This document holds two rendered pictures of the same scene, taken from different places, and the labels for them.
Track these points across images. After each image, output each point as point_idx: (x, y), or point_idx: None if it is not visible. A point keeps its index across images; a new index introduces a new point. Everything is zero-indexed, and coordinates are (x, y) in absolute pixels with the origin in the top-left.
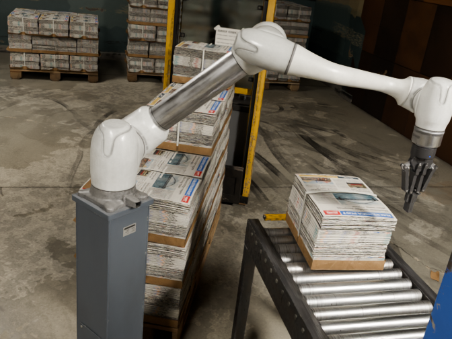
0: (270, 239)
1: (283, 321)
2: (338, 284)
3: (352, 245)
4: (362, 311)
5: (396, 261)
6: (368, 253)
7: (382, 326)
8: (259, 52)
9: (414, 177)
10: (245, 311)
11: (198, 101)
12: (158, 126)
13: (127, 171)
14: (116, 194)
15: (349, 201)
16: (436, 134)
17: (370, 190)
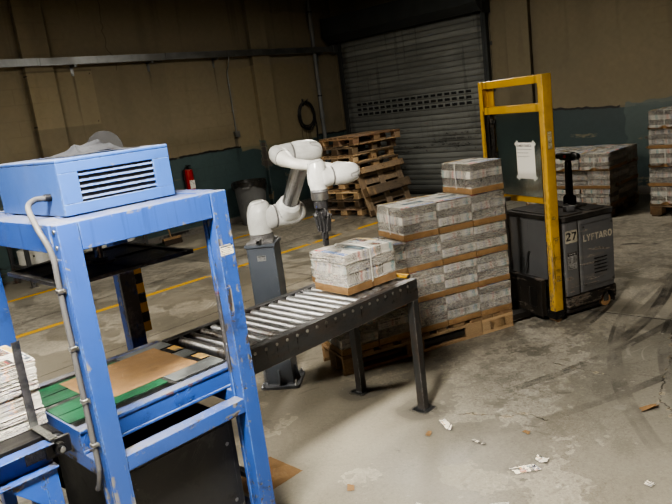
0: None
1: None
2: (313, 296)
3: (330, 274)
4: (298, 305)
5: (369, 295)
6: (339, 281)
7: (293, 310)
8: (269, 156)
9: (319, 221)
10: (353, 342)
11: (290, 188)
12: (284, 204)
13: (255, 224)
14: (253, 237)
15: (344, 248)
16: (312, 192)
17: (375, 246)
